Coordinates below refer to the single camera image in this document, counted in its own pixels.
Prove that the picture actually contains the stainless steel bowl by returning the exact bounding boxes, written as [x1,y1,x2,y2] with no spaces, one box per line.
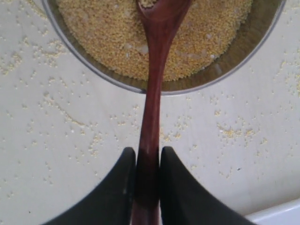
[42,0,286,96]

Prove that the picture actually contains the yellow millet grains in bowl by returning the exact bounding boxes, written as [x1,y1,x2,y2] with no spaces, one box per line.
[58,0,252,81]

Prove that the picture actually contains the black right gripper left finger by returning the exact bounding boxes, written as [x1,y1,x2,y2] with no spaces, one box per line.
[45,147,135,225]

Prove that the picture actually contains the dark red wooden spoon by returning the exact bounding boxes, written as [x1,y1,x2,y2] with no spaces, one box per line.
[131,0,191,225]

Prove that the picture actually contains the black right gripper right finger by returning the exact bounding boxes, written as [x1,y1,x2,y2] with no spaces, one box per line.
[159,147,252,225]

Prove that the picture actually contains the white plastic tray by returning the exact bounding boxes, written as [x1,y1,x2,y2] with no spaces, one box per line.
[246,199,300,225]

